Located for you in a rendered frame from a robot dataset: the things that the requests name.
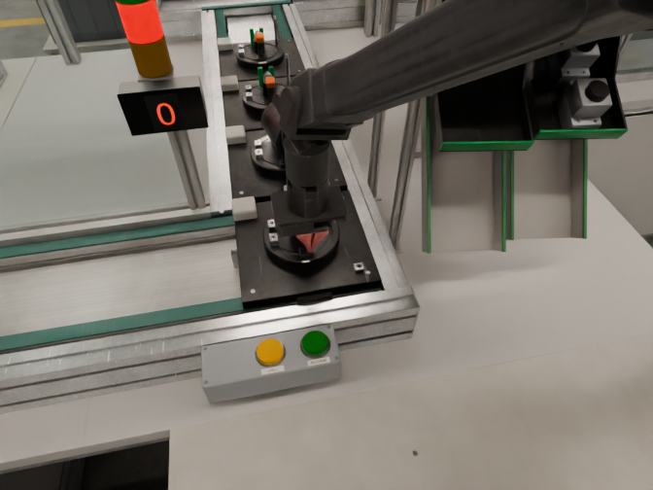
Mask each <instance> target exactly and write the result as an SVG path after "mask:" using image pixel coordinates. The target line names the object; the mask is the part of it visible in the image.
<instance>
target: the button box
mask: <svg viewBox="0 0 653 490"><path fill-rule="evenodd" d="M311 331H319V332H322V333H324V334H325V335H326V337H327V340H328V347H327V350H326V351H325V353H324V354H322V355H320V356H310V355H308V354H307V353H306V352H305V351H304V350H303V347H302V339H303V337H304V336H305V335H306V334H307V333H309V332H311ZM267 338H274V339H277V340H279V341H280V342H281V343H282V345H283V350H284V354H283V357H282V359H281V360H280V361H279V362H278V363H276V364H273V365H266V364H264V363H262V362H261V361H260V360H259V359H258V354H257V349H258V345H259V344H260V343H261V342H262V341H264V340H265V339H267ZM341 361H342V360H341V356H340V352H339V348H338V344H337V340H336V336H335V332H334V328H333V325H332V324H327V325H321V326H317V327H311V328H305V329H300V330H294V331H288V332H278V333H273V334H268V335H262V336H256V337H250V338H245V339H239V340H233V341H229V342H223V343H217V344H212V345H206V346H202V347H201V372H202V388H203V390H204V392H205V395H206V397H207V399H208V401H209V403H217V402H222V401H227V400H233V399H238V398H243V397H248V396H252V395H257V394H263V393H268V392H273V391H278V390H283V389H289V388H293V387H298V386H303V385H308V384H313V383H319V382H324V381H329V380H333V379H338V378H340V377H341Z"/></svg>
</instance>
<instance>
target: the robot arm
mask: <svg viewBox="0 0 653 490"><path fill-rule="evenodd" d="M650 28H653V0H446V1H444V2H442V3H440V4H439V5H437V6H435V7H433V8H432V9H430V10H428V11H427V12H425V13H423V14H421V15H420V16H418V17H415V18H414V19H412V20H410V21H409V22H407V23H405V24H403V25H402V26H401V27H399V28H397V29H396V30H394V31H392V32H390V33H389V34H387V35H385V36H384V37H382V38H380V39H378V40H377V41H375V42H373V43H371V44H370V45H368V46H366V47H365V48H363V49H361V50H359V51H357V52H355V53H353V54H351V55H349V56H346V57H344V58H341V59H336V60H333V61H331V62H328V63H326V64H325V65H323V66H321V67H320V68H307V69H306V70H304V71H302V72H301V73H299V74H298V75H296V76H295V77H293V78H292V80H291V82H290V84H289V86H288V87H284V89H283V90H282V93H274V95H273V99H272V102H271V103H270V104H269V105H268V106H267V107H266V108H265V109H264V111H263V113H262V116H261V125H262V127H263V129H264V130H265V132H266V134H267V135H268V137H269V139H270V140H271V142H272V143H273V145H274V147H275V148H276V150H277V152H278V153H279V154H280V155H281V156H283V157H285V164H286V177H287V190H286V191H283V192H272V193H271V194H270V199H271V206H272V211H273V217H274V224H275V228H276V229H277V230H278V234H279V236H281V237H286V236H293V235H295V236H296V238H297V239H298V240H299V241H301V242H302V243H303V244H304V245H305V246H306V249H307V252H308V253H312V252H313V251H314V249H315V247H316V246H317V244H318V243H319V242H320V241H321V240H322V239H323V238H324V237H326V236H327V235H328V222H327V221H332V220H339V219H344V222H346V221H347V220H348V210H347V207H346V204H345V201H344V198H343V195H342V192H341V190H340V187H339V186H338V185H329V144H330V142H329V140H348V138H349V135H350V132H351V129H352V127H355V126H358V125H361V124H363V122H364V121H367V120H370V119H372V118H374V117H375V115H376V114H379V113H381V112H383V111H386V110H388V109H391V108H394V107H396V106H399V105H402V104H405V103H408V102H411V101H414V100H417V99H420V98H423V97H426V96H429V95H432V94H435V93H438V92H441V91H443V90H446V89H449V88H453V87H456V86H459V85H462V84H465V83H468V82H471V81H474V80H477V79H480V78H483V77H486V76H489V75H492V74H495V73H497V72H500V71H503V70H506V69H509V68H512V67H515V66H518V65H521V64H524V63H527V62H530V61H533V60H536V59H539V58H542V57H544V56H547V55H550V54H553V53H558V52H561V51H564V50H567V49H570V48H575V47H577V46H580V45H583V44H586V43H590V42H593V41H596V40H599V39H604V38H611V37H618V36H624V35H628V34H632V33H636V32H639V31H643V30H646V29H650Z"/></svg>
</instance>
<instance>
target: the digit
mask: <svg viewBox="0 0 653 490"><path fill-rule="evenodd" d="M143 97H144V100H145V103H146V106H147V109H148V112H149V115H150V118H151V121H152V124H153V127H154V130H155V131H156V130H164V129H173V128H182V127H185V124H184V120H183V116H182V113H181V109H180V105H179V101H178V98H177V94H176V93H168V94H159V95H150V96H143Z"/></svg>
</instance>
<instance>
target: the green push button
mask: <svg viewBox="0 0 653 490"><path fill-rule="evenodd" d="M302 347H303V350H304V351H305V352H306V353H307V354H308V355H310V356H320V355H322V354H324V353H325V351H326V350H327V347H328V340H327V336H326V335H325V334H324V333H323V332H319V331H311V332H308V333H307V334H306V335H305V336H304V337H303V339H302Z"/></svg>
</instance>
